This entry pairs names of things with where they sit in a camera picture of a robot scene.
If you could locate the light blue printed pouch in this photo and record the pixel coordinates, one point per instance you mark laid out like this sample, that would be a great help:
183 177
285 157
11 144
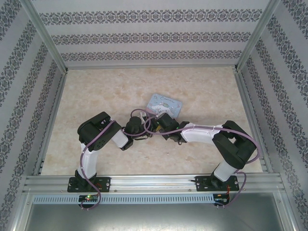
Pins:
164 104

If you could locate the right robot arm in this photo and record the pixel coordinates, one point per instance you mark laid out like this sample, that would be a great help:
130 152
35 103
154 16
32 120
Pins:
199 132

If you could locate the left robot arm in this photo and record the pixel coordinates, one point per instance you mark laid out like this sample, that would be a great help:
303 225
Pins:
89 158

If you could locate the grey metal panel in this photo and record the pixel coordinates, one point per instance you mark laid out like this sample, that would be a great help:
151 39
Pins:
154 219

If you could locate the wide aluminium mounting rail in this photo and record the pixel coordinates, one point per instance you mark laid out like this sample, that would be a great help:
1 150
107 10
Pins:
154 184

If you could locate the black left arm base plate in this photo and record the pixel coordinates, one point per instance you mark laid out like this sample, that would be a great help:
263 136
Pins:
104 184

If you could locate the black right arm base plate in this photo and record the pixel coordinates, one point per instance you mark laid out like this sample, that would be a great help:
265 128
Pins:
202 184

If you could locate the aluminium side rail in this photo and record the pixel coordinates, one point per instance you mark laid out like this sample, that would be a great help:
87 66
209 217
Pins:
246 96
51 120

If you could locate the aluminium frame post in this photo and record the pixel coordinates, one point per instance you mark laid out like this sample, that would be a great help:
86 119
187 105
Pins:
256 36
47 38

